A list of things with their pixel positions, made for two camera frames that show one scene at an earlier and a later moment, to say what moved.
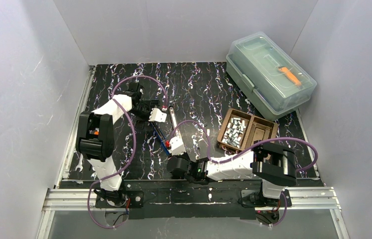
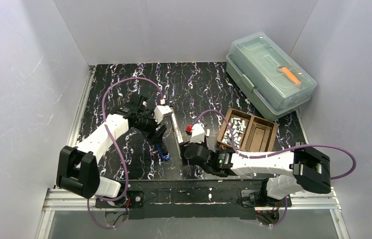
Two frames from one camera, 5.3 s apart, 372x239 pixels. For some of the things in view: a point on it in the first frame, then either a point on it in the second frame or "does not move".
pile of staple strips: [232, 135] does not move
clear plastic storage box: [267, 77] does not move
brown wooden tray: [240, 129] does not move
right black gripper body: [179, 155] to [187, 149]
